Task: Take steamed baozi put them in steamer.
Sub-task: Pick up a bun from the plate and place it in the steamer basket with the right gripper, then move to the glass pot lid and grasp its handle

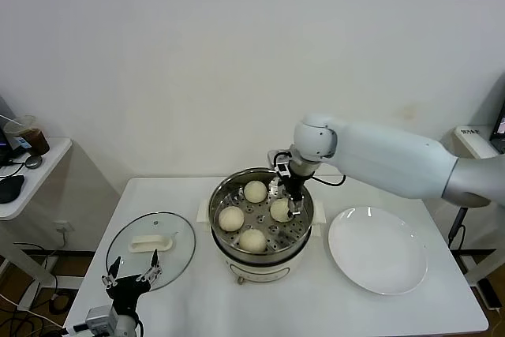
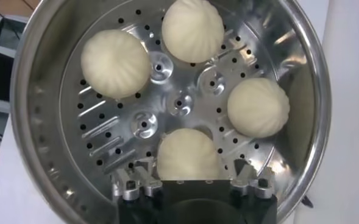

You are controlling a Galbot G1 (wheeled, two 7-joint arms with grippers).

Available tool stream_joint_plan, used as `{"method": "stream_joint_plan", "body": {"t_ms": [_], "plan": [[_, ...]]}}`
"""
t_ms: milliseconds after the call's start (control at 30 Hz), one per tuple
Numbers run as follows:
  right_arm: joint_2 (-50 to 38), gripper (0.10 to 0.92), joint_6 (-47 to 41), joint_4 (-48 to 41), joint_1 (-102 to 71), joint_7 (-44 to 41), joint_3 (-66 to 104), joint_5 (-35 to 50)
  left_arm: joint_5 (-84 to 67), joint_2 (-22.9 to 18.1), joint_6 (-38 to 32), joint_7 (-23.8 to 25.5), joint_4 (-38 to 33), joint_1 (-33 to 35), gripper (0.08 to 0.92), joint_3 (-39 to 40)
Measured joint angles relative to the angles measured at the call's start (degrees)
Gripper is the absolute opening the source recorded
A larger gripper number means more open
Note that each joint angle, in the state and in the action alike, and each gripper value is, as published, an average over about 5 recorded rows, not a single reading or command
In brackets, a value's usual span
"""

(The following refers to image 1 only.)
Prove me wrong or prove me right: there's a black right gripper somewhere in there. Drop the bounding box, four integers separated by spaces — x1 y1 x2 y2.
268 173 308 220

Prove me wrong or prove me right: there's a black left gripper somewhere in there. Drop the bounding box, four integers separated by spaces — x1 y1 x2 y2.
100 249 163 314

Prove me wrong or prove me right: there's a white steamed baozi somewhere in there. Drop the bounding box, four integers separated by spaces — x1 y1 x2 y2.
218 206 245 233
243 180 268 204
239 228 267 254
269 198 294 223

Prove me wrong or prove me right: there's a glass lid with white handle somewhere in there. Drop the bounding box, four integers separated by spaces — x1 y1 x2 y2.
105 212 197 290

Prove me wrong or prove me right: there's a perforated stainless steel steamer basket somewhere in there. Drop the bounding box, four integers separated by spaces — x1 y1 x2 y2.
208 169 316 259

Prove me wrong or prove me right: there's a steel steamer pot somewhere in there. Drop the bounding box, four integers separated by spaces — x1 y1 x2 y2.
196 199 327 286

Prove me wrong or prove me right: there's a round white plate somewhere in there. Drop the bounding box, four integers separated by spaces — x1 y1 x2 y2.
327 205 429 296

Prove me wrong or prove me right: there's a white side desk with mouse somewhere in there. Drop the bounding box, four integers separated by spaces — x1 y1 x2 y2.
0 137 76 310

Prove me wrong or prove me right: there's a black computer mouse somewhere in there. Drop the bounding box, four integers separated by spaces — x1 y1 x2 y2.
0 174 25 204

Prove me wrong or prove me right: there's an iced coffee plastic cup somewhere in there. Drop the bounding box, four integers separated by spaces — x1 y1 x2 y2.
3 114 51 156

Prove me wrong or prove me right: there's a dark laptop with blue glow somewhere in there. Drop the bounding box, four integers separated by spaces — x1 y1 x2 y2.
0 95 24 167

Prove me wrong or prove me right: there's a white side desk with label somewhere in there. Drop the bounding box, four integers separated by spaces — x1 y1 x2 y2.
453 125 505 286

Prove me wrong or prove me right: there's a dark laptop with bright screen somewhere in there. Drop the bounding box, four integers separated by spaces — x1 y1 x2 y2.
490 102 505 155

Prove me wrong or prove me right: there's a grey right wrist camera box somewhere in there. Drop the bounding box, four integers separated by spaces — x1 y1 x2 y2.
267 149 293 175

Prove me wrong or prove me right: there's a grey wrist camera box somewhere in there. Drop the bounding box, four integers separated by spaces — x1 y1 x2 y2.
267 149 293 175
85 305 119 332

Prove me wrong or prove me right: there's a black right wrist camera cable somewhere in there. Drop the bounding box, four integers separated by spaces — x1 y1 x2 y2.
309 174 347 187

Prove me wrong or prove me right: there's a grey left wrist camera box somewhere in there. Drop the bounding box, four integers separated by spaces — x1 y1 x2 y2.
85 305 119 332

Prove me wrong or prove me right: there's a black cable with grey adapter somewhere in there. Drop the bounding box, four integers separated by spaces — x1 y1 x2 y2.
447 204 469 250

